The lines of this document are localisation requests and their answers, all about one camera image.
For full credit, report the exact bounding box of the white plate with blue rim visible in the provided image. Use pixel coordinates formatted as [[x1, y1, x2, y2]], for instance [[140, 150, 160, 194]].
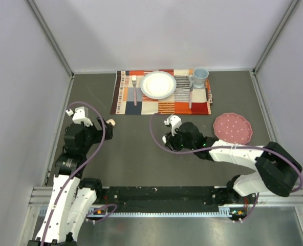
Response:
[[140, 71, 177, 99]]

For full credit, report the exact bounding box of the aluminium frame post right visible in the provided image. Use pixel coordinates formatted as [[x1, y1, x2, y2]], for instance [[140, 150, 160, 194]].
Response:
[[253, 0, 301, 76]]

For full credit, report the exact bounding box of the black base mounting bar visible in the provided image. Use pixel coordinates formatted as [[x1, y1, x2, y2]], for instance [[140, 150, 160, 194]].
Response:
[[102, 186, 231, 213]]

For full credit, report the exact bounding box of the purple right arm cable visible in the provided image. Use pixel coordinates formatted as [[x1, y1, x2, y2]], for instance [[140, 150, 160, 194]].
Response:
[[149, 113, 303, 223]]

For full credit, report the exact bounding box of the light blue mug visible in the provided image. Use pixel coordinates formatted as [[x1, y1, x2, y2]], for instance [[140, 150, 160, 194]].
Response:
[[188, 67, 209, 89]]

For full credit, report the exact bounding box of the aluminium frame post left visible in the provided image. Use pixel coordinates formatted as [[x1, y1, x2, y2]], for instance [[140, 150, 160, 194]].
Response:
[[26, 0, 74, 78]]

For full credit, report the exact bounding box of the pink dotted plate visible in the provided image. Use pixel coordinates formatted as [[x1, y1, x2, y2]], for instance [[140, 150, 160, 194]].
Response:
[[213, 113, 253, 145]]

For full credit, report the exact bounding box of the pink handled metal fork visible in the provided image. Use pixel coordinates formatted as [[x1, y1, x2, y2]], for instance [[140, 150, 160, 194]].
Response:
[[132, 75, 137, 107]]

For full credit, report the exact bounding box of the grey slotted cable duct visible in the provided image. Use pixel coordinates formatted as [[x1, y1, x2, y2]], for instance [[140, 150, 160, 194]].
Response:
[[38, 206, 244, 218]]

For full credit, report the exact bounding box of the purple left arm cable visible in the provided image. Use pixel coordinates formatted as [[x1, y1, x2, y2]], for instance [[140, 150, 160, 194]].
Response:
[[40, 101, 118, 246]]

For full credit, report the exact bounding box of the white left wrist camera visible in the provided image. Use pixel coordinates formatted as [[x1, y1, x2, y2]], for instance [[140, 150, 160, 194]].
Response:
[[66, 107, 93, 127]]

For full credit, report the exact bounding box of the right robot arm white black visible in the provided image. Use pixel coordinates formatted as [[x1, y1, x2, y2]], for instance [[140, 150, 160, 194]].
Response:
[[162, 119, 302, 203]]

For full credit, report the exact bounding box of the multicoloured patchwork placemat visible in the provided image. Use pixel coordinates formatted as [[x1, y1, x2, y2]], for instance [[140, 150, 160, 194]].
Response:
[[111, 69, 213, 115]]

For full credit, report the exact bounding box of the aluminium frame post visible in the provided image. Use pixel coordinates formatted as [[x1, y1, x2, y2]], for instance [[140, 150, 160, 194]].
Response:
[[253, 0, 301, 76], [26, 0, 74, 78]]

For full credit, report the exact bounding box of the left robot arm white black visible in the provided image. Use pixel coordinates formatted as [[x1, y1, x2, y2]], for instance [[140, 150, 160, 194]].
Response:
[[28, 118, 116, 245]]

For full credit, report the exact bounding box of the beige case with black oval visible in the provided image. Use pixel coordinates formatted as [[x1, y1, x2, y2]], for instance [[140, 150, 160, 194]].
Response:
[[106, 119, 116, 127]]

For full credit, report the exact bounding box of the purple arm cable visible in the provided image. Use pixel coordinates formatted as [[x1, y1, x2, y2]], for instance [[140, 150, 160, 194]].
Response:
[[149, 113, 303, 223], [40, 101, 118, 246]]

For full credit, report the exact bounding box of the pink handled knife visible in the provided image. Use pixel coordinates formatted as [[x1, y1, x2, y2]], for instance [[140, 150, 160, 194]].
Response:
[[189, 85, 193, 109]]

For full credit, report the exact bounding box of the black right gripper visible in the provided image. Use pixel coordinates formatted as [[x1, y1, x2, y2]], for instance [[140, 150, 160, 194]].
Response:
[[165, 125, 196, 152]]

